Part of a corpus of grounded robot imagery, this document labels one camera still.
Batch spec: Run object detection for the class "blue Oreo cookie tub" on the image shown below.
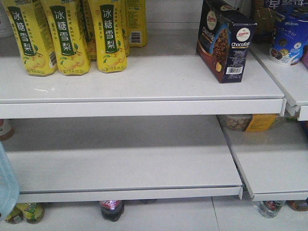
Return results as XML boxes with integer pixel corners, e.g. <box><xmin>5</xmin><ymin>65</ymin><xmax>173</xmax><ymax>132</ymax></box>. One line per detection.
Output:
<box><xmin>269</xmin><ymin>5</ymin><xmax>308</xmax><ymax>65</ymax></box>

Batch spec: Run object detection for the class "yellow pear drink bottle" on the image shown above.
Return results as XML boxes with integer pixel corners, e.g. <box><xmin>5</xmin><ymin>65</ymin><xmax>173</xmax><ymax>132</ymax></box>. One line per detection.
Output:
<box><xmin>1</xmin><ymin>0</ymin><xmax>58</xmax><ymax>77</ymax></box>
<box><xmin>89</xmin><ymin>0</ymin><xmax>127</xmax><ymax>74</ymax></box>
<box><xmin>126</xmin><ymin>0</ymin><xmax>148</xmax><ymax>47</ymax></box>
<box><xmin>41</xmin><ymin>0</ymin><xmax>91</xmax><ymax>76</ymax></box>

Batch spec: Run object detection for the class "brown biscuit pack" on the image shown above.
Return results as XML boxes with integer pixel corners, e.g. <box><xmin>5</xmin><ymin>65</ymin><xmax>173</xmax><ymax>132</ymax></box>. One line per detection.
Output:
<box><xmin>251</xmin><ymin>0</ymin><xmax>276</xmax><ymax>43</ymax></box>

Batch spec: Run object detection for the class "white store shelf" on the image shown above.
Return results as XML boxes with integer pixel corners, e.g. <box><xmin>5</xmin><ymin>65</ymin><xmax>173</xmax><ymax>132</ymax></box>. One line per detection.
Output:
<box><xmin>0</xmin><ymin>29</ymin><xmax>308</xmax><ymax>121</ymax></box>
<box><xmin>3</xmin><ymin>115</ymin><xmax>308</xmax><ymax>202</ymax></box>

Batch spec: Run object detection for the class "dark cola bottle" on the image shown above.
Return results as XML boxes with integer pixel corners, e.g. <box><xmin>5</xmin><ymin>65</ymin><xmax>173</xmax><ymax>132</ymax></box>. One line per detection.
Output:
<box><xmin>99</xmin><ymin>200</ymin><xmax>124</xmax><ymax>222</ymax></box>

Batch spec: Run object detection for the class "white brown drink bottle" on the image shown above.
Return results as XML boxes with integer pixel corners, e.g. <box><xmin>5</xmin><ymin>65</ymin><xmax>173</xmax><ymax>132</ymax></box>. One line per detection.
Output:
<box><xmin>0</xmin><ymin>119</ymin><xmax>14</xmax><ymax>141</ymax></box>

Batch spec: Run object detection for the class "clear bottle colourful label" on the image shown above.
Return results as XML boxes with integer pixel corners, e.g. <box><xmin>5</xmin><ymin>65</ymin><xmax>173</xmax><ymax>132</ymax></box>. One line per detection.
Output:
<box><xmin>258</xmin><ymin>200</ymin><xmax>286</xmax><ymax>218</ymax></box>

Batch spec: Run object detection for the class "white upper store shelf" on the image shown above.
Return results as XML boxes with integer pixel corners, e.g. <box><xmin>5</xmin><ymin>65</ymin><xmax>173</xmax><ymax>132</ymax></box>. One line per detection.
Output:
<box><xmin>0</xmin><ymin>29</ymin><xmax>308</xmax><ymax>121</ymax></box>

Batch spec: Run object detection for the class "orange label bottle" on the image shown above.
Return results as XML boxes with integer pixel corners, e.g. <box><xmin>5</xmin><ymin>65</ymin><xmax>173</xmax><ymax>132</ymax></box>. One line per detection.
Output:
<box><xmin>287</xmin><ymin>200</ymin><xmax>308</xmax><ymax>212</ymax></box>

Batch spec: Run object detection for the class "clear plastic cracker tub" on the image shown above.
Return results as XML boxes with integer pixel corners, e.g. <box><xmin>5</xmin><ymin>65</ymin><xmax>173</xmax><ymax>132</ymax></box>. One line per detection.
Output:
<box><xmin>217</xmin><ymin>114</ymin><xmax>286</xmax><ymax>132</ymax></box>

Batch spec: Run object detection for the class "navy Danisa cookie box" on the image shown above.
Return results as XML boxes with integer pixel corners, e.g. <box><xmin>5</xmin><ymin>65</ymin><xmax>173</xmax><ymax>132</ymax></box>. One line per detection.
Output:
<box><xmin>196</xmin><ymin>0</ymin><xmax>257</xmax><ymax>83</ymax></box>

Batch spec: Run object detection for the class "light blue plastic basket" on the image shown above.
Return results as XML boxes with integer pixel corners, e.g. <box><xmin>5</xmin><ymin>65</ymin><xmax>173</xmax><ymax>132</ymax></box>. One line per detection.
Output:
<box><xmin>0</xmin><ymin>142</ymin><xmax>20</xmax><ymax>221</ymax></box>

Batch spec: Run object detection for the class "green label drink bottle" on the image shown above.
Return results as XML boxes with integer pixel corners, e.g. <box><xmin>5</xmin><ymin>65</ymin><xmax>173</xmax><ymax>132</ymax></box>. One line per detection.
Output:
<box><xmin>23</xmin><ymin>203</ymin><xmax>45</xmax><ymax>224</ymax></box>
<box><xmin>4</xmin><ymin>203</ymin><xmax>24</xmax><ymax>224</ymax></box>

